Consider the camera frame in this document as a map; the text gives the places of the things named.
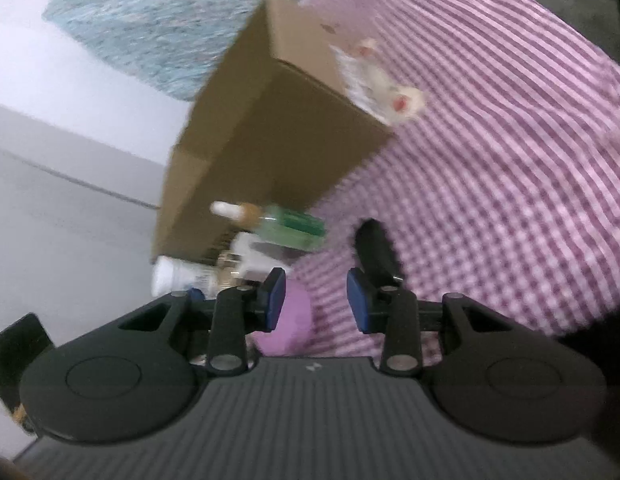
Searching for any white labelled bottle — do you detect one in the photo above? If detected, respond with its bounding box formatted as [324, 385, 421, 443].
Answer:
[151, 255, 218, 297]

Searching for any green glass dropper bottle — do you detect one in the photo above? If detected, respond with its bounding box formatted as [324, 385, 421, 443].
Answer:
[211, 201, 325, 252]

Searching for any pink gingham blanket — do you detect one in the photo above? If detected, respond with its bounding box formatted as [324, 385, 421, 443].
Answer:
[285, 0, 620, 366]

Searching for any dark rectangular object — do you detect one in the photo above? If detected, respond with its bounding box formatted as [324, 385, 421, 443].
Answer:
[0, 312, 56, 433]

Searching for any purple round container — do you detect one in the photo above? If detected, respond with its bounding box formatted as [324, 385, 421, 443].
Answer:
[252, 280, 313, 357]

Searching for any black plastic object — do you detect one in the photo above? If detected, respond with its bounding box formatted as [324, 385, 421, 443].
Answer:
[354, 218, 405, 288]

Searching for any white plastic container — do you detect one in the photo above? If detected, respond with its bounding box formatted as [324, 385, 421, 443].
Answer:
[229, 232, 293, 287]

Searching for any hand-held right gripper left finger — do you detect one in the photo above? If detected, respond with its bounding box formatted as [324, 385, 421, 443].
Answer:
[117, 267, 287, 375]

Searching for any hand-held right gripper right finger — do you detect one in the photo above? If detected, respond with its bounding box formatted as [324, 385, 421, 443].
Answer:
[346, 267, 511, 376]

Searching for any teal patterned cloth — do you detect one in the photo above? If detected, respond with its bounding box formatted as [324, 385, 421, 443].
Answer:
[42, 0, 341, 102]

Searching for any brown cardboard box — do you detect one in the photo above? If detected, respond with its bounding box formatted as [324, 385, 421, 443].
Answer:
[151, 0, 396, 266]

